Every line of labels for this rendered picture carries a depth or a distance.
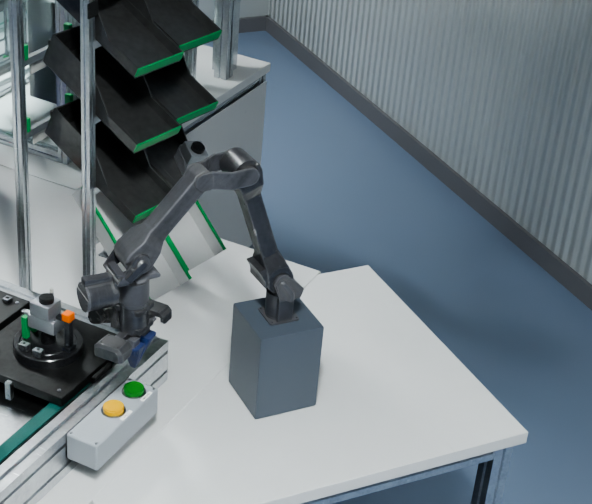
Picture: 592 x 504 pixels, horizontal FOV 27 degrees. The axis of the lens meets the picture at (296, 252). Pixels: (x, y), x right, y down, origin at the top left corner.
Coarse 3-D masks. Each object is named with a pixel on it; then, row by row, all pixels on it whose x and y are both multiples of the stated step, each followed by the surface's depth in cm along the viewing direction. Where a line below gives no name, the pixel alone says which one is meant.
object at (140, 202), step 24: (72, 120) 267; (72, 144) 258; (96, 144) 266; (120, 144) 268; (96, 168) 256; (120, 168) 264; (144, 168) 266; (120, 192) 260; (144, 192) 263; (168, 192) 265; (144, 216) 257
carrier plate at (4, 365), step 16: (16, 320) 261; (80, 320) 263; (0, 336) 256; (96, 336) 258; (0, 352) 251; (0, 368) 246; (16, 368) 247; (32, 368) 247; (64, 368) 248; (80, 368) 248; (96, 368) 249; (16, 384) 244; (32, 384) 243; (48, 384) 243; (64, 384) 244; (80, 384) 245; (48, 400) 242; (64, 400) 241
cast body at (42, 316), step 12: (36, 300) 247; (48, 300) 246; (60, 300) 248; (24, 312) 251; (36, 312) 247; (48, 312) 246; (60, 312) 250; (36, 324) 248; (48, 324) 247; (60, 324) 249
